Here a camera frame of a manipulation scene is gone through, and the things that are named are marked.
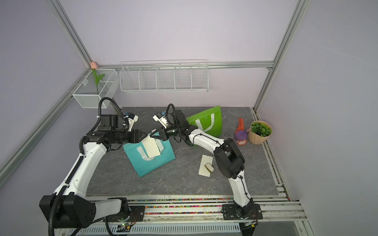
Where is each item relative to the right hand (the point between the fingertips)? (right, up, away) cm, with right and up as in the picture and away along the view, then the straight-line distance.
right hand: (149, 135), depth 78 cm
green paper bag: (+34, +8, +13) cm, 37 cm away
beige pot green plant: (+65, +1, +13) cm, 66 cm away
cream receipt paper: (+29, -22, +11) cm, 38 cm away
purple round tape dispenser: (+57, -3, +25) cm, 62 cm away
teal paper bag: (-4, -14, 0) cm, 15 cm away
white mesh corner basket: (-40, +24, +8) cm, 47 cm away
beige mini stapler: (+33, -20, +9) cm, 40 cm away
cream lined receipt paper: (0, -6, +1) cm, 6 cm away
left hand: (-3, 0, -1) cm, 3 cm away
